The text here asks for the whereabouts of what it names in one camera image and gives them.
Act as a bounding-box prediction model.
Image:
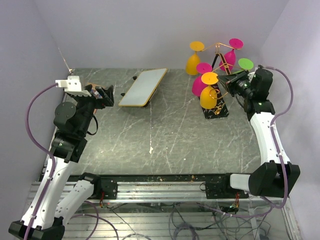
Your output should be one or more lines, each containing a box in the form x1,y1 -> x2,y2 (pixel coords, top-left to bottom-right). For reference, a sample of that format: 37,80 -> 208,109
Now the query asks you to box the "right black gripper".
216,69 -> 254,99

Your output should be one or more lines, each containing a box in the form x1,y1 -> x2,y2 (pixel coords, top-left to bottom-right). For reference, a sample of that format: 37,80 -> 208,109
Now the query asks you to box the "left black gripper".
72,84 -> 114,136

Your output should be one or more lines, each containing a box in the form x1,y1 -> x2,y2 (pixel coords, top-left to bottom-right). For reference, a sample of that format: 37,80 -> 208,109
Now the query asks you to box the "yellow wine glass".
185,41 -> 205,76
200,72 -> 218,109

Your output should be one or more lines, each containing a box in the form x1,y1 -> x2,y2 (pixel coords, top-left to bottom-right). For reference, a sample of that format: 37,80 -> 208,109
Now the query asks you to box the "pink wine glass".
191,62 -> 212,97
219,38 -> 244,72

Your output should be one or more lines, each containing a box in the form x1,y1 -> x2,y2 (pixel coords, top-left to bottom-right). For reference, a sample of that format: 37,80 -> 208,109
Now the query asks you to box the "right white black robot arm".
217,66 -> 301,198

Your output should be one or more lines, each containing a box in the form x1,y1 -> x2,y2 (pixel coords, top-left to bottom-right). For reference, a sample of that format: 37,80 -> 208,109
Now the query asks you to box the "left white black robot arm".
8,84 -> 114,240

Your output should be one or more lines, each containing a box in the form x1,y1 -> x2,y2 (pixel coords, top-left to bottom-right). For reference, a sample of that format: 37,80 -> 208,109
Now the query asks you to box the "green wine glass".
231,58 -> 254,74

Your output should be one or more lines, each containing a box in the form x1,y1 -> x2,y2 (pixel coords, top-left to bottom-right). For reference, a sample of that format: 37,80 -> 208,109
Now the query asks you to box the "gold black wine glass rack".
202,42 -> 232,119

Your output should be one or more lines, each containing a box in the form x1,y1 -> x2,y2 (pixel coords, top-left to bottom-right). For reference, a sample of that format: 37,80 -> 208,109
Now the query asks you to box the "orange picture book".
85,82 -> 101,103

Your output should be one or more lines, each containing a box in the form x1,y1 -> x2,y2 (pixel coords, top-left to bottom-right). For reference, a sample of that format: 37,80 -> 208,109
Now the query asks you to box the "yellow framed whiteboard tablet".
118,68 -> 168,107

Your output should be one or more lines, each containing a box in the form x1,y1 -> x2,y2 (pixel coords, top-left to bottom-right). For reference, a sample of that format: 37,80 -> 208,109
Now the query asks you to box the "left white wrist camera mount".
55,75 -> 91,97

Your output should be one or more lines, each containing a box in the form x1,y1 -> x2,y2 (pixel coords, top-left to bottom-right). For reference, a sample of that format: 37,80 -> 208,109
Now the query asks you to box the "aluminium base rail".
29,173 -> 270,203

